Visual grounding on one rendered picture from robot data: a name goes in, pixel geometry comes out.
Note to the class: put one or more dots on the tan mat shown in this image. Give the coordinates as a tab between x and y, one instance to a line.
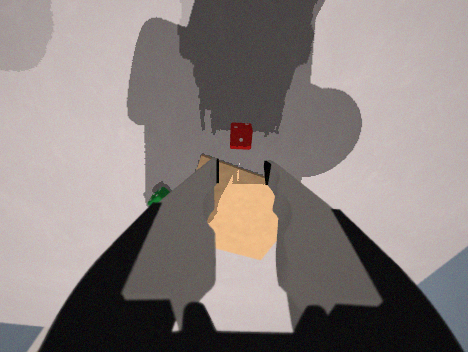
243	219

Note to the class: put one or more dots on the red die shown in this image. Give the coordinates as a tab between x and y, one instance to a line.
241	136

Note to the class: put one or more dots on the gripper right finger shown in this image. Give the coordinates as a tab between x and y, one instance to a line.
325	259

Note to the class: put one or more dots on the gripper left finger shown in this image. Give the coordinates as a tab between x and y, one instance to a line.
137	289

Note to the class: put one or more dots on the green die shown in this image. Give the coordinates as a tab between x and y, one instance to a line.
158	195

